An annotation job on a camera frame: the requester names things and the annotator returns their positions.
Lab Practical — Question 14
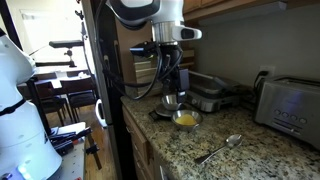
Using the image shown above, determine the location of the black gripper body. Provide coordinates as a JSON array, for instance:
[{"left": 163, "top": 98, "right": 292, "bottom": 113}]
[{"left": 159, "top": 44, "right": 185, "bottom": 86}]

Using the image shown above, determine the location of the metal spoon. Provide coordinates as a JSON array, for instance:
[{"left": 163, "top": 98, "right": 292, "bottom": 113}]
[{"left": 194, "top": 133, "right": 244, "bottom": 165}]

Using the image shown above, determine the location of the small steel bowl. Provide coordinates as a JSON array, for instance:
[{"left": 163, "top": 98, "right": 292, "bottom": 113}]
[{"left": 161, "top": 93, "right": 184, "bottom": 112}]

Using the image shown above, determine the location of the yellow sugar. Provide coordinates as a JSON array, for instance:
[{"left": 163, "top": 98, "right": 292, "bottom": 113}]
[{"left": 175, "top": 113, "right": 198, "bottom": 127}]

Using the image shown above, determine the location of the stainless steel panini grill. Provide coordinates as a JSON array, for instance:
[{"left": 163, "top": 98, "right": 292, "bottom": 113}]
[{"left": 184, "top": 70, "right": 242, "bottom": 114}]

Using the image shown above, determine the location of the dark wooden cutting board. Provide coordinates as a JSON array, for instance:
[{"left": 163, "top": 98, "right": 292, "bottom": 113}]
[{"left": 132, "top": 49, "right": 196, "bottom": 100}]

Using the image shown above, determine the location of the black kitchen scale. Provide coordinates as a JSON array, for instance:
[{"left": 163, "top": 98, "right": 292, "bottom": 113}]
[{"left": 148, "top": 103, "right": 188, "bottom": 122}]

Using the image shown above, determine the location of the wooden lower cabinet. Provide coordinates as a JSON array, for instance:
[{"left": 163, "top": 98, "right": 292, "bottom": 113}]
[{"left": 121, "top": 104, "right": 156, "bottom": 180}]

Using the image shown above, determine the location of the wooden cabinet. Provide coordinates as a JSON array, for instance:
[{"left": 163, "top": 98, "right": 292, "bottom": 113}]
[
  {"left": 182, "top": 0, "right": 320, "bottom": 24},
  {"left": 121, "top": 104, "right": 156, "bottom": 180}
]

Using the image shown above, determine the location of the black refrigerator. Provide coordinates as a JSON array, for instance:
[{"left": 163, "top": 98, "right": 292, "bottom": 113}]
[{"left": 81, "top": 0, "right": 138, "bottom": 180}]

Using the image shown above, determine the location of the black power plug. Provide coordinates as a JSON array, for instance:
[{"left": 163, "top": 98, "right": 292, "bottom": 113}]
[{"left": 252, "top": 70, "right": 270, "bottom": 93}]

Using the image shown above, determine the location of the wooden upper cabinet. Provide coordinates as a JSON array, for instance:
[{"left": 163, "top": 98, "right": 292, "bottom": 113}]
[{"left": 182, "top": 0, "right": 320, "bottom": 24}]

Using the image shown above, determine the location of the stainless steel dishwasher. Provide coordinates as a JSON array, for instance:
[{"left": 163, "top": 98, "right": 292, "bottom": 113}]
[{"left": 153, "top": 155, "right": 175, "bottom": 180}]

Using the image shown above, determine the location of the dark dining chair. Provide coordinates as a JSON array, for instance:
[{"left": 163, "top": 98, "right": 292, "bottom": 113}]
[
  {"left": 59, "top": 76, "right": 98, "bottom": 123},
  {"left": 34, "top": 80, "right": 73, "bottom": 127}
]

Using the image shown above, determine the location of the black clamp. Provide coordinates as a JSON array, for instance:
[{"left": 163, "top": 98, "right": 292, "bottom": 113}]
[{"left": 84, "top": 132, "right": 103, "bottom": 171}]

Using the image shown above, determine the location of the stainless steel toaster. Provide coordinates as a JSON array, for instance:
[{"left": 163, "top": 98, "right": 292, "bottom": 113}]
[{"left": 253, "top": 75, "right": 320, "bottom": 151}]

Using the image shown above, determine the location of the black tool case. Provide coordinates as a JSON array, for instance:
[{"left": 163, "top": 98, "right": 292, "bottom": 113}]
[{"left": 47, "top": 126, "right": 93, "bottom": 157}]

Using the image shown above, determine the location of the dark dining table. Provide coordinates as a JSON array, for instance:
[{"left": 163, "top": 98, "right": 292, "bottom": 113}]
[{"left": 17, "top": 70, "right": 98, "bottom": 98}]

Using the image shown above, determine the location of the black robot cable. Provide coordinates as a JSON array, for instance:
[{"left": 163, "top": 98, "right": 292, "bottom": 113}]
[{"left": 94, "top": 0, "right": 185, "bottom": 101}]

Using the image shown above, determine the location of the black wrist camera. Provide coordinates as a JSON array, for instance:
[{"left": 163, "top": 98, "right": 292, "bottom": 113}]
[{"left": 129, "top": 41, "right": 162, "bottom": 58}]

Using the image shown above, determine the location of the white round ring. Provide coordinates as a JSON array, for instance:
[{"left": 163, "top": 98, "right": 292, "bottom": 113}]
[{"left": 94, "top": 98, "right": 109, "bottom": 129}]

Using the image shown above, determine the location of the white wall outlet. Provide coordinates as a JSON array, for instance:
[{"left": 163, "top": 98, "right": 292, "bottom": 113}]
[{"left": 259, "top": 64, "right": 277, "bottom": 78}]

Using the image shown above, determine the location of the black stereo camera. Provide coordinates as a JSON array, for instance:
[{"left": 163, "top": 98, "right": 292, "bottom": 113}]
[{"left": 48, "top": 39, "right": 85, "bottom": 50}]

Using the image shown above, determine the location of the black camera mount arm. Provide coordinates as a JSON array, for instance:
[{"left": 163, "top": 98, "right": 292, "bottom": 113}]
[{"left": 27, "top": 47, "right": 78, "bottom": 69}]

